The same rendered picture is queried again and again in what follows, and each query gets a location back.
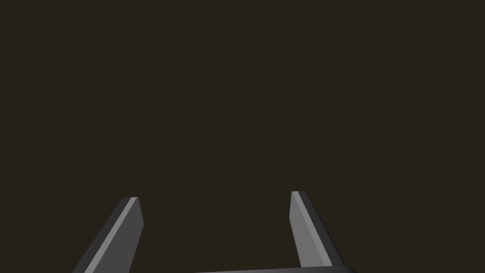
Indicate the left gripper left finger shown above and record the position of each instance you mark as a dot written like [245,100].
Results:
[117,242]

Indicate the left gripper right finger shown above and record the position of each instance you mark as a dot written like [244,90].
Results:
[312,237]

